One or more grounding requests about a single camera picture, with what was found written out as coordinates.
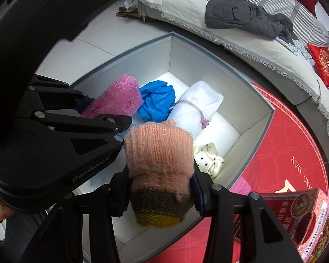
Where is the pink foam block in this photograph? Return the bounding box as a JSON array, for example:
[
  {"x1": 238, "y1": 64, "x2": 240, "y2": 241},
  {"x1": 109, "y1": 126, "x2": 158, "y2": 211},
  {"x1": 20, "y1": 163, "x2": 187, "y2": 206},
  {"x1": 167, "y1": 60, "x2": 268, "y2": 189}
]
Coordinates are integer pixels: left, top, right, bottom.
[{"x1": 81, "y1": 74, "x2": 143, "y2": 118}]

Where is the red and yellow carton box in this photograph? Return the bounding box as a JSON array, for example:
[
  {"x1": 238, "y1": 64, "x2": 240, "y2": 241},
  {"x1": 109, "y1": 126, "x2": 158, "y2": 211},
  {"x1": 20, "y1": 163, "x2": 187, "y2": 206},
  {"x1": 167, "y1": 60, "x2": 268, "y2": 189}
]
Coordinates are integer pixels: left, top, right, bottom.
[{"x1": 234, "y1": 187, "x2": 329, "y2": 263}]

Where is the cream polka dot scrunchie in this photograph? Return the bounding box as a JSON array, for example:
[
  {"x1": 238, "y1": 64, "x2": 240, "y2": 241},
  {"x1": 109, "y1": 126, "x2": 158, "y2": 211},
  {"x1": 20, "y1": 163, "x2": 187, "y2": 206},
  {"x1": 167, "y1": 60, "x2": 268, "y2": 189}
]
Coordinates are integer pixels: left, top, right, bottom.
[{"x1": 194, "y1": 142, "x2": 224, "y2": 178}]

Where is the white bundle with cord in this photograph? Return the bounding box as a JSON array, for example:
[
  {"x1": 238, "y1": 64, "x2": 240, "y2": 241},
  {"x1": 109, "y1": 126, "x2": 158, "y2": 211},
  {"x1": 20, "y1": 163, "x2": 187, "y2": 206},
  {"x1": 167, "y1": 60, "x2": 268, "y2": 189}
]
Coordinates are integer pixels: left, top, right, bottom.
[{"x1": 168, "y1": 81, "x2": 224, "y2": 140}]

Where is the blue plastic bag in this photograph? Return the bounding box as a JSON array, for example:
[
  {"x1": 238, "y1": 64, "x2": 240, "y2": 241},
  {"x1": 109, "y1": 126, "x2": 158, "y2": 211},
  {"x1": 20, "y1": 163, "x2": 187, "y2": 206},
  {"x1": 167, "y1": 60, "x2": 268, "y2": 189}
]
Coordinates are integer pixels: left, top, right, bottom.
[{"x1": 138, "y1": 80, "x2": 176, "y2": 122}]

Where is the dark grey jacket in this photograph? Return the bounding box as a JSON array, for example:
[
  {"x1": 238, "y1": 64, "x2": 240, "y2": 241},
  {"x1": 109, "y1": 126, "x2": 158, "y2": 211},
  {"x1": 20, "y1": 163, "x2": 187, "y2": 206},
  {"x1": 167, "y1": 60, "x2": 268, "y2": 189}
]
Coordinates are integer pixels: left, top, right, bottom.
[{"x1": 204, "y1": 0, "x2": 298, "y2": 43}]

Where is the round red wedding mat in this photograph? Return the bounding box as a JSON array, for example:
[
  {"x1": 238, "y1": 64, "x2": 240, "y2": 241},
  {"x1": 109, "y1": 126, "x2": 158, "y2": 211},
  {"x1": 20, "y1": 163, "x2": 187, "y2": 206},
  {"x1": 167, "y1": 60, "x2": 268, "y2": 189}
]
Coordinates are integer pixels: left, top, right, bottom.
[{"x1": 149, "y1": 85, "x2": 329, "y2": 262}]

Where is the grey covered sofa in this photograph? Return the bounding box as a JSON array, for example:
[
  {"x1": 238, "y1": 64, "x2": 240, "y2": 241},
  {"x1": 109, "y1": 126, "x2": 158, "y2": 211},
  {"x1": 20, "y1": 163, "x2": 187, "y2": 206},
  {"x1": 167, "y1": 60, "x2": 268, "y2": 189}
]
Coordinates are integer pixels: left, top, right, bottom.
[{"x1": 135, "y1": 0, "x2": 329, "y2": 167}]

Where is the red embroidered square cushion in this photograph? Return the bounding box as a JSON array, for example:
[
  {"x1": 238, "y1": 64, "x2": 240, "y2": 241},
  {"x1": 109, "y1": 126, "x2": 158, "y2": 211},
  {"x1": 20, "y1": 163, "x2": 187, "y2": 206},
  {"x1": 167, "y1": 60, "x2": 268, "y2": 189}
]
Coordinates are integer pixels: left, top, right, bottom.
[{"x1": 307, "y1": 43, "x2": 329, "y2": 89}]

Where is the grey storage box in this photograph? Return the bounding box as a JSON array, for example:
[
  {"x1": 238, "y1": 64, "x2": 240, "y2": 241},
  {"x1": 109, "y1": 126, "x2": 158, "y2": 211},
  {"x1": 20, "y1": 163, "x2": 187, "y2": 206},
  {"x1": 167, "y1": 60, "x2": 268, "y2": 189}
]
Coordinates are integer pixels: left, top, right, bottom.
[{"x1": 72, "y1": 33, "x2": 274, "y2": 262}]

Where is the large peanut jar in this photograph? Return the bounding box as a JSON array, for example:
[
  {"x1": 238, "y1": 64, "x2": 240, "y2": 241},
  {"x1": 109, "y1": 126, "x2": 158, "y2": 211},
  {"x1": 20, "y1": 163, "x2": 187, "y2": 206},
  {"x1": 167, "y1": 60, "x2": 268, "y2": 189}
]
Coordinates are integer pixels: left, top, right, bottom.
[{"x1": 308, "y1": 220, "x2": 329, "y2": 263}]

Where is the pink and olive knit glove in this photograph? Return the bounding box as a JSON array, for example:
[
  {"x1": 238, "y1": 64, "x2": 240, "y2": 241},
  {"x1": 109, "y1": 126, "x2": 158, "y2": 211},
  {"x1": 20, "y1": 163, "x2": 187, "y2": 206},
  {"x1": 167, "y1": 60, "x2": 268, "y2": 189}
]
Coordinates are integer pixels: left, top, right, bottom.
[{"x1": 124, "y1": 120, "x2": 194, "y2": 229}]

